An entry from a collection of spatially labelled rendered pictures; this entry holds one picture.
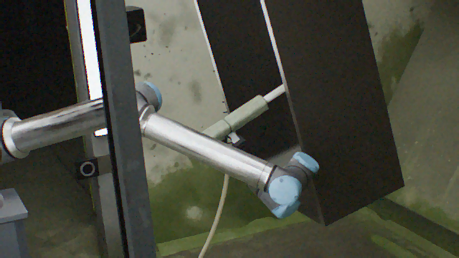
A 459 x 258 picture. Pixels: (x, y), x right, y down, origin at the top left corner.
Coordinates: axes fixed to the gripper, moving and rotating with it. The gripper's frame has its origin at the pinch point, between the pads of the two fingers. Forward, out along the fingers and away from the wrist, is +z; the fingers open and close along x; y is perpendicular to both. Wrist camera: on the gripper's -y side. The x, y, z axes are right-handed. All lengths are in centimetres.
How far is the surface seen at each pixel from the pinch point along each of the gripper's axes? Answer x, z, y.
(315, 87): 32.5, -11.4, -8.7
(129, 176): -48, -45, -92
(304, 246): 27, -12, 114
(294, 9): 37.8, 4.9, -29.8
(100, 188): -32, 58, 87
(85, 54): -7, 91, 41
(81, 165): -34, 66, 74
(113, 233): -38, 45, 103
